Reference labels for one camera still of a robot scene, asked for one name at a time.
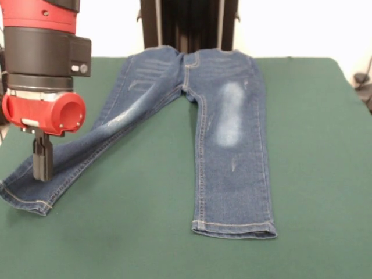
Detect dark green table cloth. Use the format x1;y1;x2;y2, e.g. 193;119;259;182
0;56;372;279

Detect blue denim jeans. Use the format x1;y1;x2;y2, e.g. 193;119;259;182
0;45;278;240

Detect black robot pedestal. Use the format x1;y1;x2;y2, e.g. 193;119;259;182
135;0;242;55

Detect dark grey stand base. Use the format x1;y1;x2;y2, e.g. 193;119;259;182
353;72;372;115

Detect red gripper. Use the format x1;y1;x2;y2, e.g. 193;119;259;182
2;92;87;183

